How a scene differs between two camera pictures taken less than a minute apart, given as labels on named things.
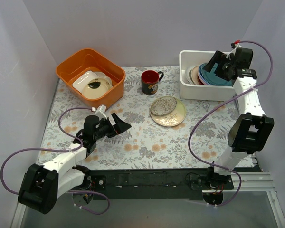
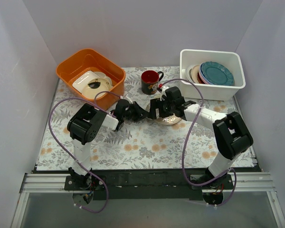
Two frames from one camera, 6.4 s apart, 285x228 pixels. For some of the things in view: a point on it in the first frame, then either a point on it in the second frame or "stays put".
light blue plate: [202, 76] stays put
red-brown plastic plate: [199, 80] stays put
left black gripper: [113, 128] -> [136, 111]
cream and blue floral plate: [194, 75] stays put
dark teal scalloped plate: [211, 77] stays put
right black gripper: [221, 66] -> [154, 108]
